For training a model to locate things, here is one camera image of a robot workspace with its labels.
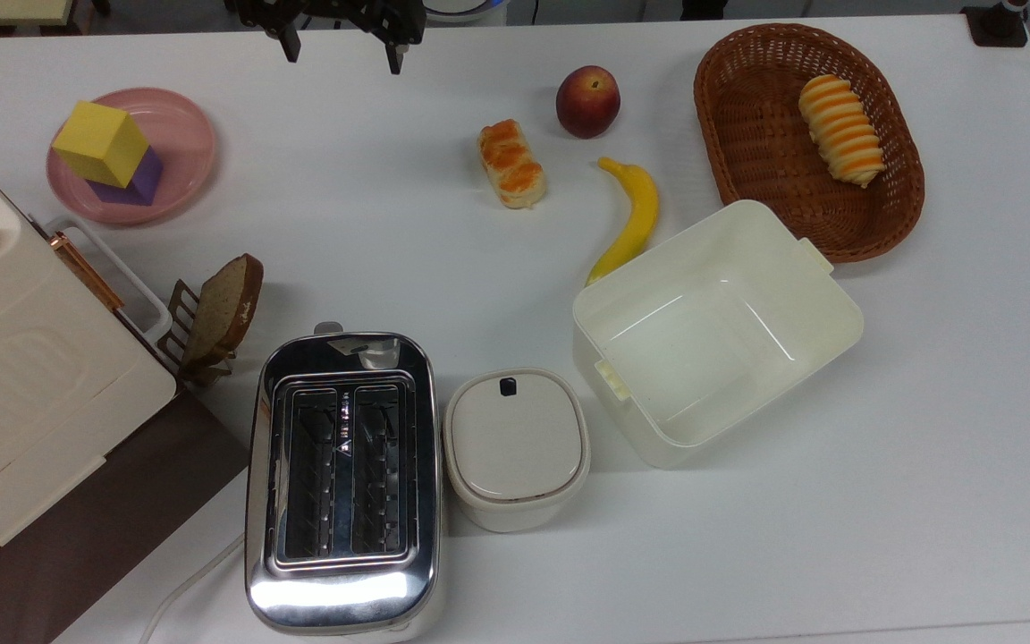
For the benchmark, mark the pale yellow side table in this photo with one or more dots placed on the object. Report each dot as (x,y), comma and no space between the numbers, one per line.
(1,9)

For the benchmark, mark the black clamp mount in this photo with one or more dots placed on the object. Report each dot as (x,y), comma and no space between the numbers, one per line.
(996,25)

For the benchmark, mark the cream canister with lid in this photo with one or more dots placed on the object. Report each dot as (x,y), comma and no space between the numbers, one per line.
(515,447)

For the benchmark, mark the yellow banana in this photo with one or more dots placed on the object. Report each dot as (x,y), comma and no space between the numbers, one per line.
(636,219)

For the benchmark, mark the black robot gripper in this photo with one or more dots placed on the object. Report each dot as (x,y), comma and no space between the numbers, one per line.
(336,13)

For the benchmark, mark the cream bread box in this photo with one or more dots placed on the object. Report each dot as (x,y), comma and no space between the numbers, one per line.
(23,385)

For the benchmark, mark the red apple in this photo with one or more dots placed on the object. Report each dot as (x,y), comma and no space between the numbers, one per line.
(587,101)

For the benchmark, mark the purple cube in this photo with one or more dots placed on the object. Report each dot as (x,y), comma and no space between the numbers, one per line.
(141,182)

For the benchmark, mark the yellow cube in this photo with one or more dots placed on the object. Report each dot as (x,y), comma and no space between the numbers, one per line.
(102,143)

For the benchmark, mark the chrome two-slot toaster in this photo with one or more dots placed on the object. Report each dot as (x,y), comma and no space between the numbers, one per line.
(342,483)

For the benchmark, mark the cream plastic open container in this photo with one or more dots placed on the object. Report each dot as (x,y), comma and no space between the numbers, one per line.
(712,335)

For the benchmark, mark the orange striped bread roll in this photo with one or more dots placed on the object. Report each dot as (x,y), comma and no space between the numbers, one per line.
(841,130)

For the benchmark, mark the bronze toast rack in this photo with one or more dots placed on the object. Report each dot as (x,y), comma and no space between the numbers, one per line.
(180,317)

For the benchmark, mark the glazed bread pastry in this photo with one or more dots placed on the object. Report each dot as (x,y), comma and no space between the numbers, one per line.
(511,164)

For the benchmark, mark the brown bread slice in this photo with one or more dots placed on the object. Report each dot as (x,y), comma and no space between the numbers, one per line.
(227,309)

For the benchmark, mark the brown wicker basket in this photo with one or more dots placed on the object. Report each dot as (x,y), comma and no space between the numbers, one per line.
(756,152)

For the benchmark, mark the pink plate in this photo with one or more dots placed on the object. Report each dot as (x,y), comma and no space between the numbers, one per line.
(180,143)

